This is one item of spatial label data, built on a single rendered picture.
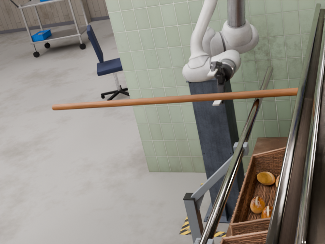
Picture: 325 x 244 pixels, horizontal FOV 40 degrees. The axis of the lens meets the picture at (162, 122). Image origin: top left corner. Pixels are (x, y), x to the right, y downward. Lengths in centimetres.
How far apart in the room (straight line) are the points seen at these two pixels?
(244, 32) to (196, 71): 50
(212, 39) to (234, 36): 12
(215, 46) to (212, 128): 51
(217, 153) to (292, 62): 78
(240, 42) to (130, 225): 149
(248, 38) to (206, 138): 66
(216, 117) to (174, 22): 80
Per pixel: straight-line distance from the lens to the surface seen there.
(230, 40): 261
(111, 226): 331
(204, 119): 275
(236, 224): 188
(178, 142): 355
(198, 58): 222
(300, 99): 114
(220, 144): 281
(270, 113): 326
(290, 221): 78
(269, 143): 272
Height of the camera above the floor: 191
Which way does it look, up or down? 24 degrees down
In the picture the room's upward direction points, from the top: 13 degrees counter-clockwise
